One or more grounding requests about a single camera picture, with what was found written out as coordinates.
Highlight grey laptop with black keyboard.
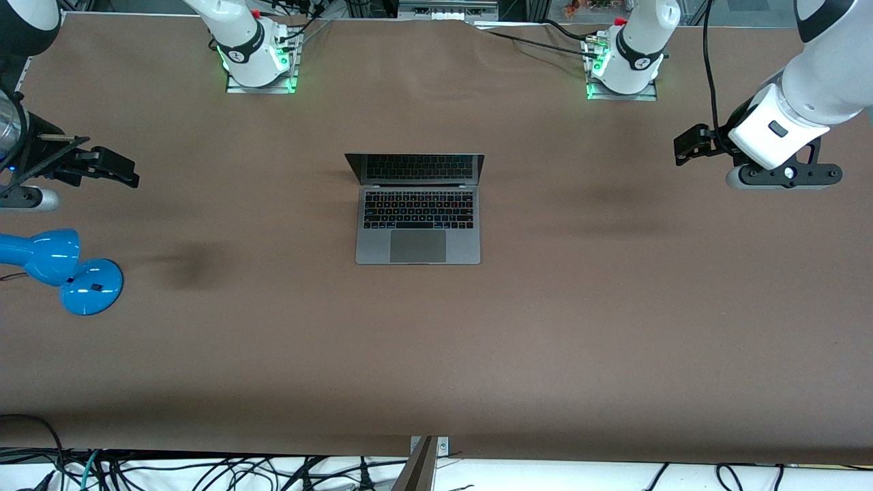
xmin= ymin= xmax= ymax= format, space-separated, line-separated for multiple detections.
xmin=344 ymin=153 xmax=486 ymax=265

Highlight blue desk lamp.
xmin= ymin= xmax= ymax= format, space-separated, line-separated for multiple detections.
xmin=0 ymin=228 xmax=125 ymax=316

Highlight orange object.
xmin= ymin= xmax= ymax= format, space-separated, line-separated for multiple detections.
xmin=563 ymin=0 xmax=615 ymax=18

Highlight grey power strip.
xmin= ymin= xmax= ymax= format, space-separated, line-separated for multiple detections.
xmin=398 ymin=0 xmax=500 ymax=23

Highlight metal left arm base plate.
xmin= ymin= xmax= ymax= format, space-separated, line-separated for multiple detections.
xmin=583 ymin=38 xmax=659 ymax=102

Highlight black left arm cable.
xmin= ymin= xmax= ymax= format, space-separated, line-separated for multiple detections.
xmin=701 ymin=0 xmax=725 ymax=137

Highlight short black table cable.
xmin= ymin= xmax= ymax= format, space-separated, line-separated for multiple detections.
xmin=542 ymin=19 xmax=601 ymax=43

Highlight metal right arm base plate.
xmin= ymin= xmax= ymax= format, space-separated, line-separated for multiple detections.
xmin=225 ymin=31 xmax=299 ymax=94

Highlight long black table cable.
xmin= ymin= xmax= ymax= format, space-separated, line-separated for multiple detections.
xmin=477 ymin=27 xmax=604 ymax=59

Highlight black base cable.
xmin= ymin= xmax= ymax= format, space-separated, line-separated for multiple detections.
xmin=276 ymin=17 xmax=335 ymax=48

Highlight black looped cable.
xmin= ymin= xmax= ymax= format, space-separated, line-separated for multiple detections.
xmin=0 ymin=414 xmax=65 ymax=491

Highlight tangled black cables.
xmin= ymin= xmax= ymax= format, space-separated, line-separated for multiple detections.
xmin=65 ymin=453 xmax=410 ymax=491

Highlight teal cable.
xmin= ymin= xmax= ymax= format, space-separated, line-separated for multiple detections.
xmin=80 ymin=450 xmax=102 ymax=491

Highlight dark camera post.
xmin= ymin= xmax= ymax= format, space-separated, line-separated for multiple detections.
xmin=392 ymin=436 xmax=439 ymax=491

